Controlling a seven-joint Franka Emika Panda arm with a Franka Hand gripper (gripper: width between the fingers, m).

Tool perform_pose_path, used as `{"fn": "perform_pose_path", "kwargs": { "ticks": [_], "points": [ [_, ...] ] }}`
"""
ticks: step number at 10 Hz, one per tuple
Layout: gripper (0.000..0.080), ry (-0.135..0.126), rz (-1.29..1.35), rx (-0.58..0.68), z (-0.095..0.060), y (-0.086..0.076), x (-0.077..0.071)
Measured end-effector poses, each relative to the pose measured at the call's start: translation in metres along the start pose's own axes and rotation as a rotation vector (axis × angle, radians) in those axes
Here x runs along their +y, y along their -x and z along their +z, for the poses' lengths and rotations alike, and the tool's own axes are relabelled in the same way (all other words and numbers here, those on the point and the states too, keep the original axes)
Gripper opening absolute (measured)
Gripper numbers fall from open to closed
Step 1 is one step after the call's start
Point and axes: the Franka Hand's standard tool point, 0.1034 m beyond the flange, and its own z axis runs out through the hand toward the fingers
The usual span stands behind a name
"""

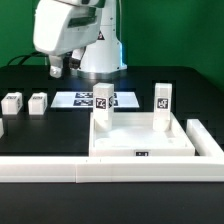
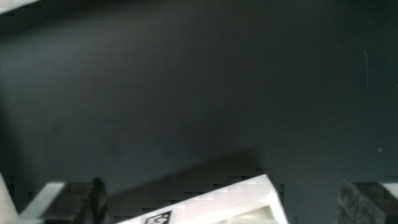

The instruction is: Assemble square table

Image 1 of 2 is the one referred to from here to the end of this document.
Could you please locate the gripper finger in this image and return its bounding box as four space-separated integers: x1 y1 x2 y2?
69 47 86 69
49 56 63 78

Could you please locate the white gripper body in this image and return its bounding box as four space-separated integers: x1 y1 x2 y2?
33 0 104 56

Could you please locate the white square table top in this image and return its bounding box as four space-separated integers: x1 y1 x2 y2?
89 112 195 157

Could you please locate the white marker plate with tags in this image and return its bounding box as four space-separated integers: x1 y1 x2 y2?
51 91 139 108

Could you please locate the white block at left edge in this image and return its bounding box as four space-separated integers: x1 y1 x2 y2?
0 118 4 139

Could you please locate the white L-shaped obstacle fence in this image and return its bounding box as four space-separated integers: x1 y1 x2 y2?
0 119 224 183

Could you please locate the black cable bundle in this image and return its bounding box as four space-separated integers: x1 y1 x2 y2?
7 51 51 67

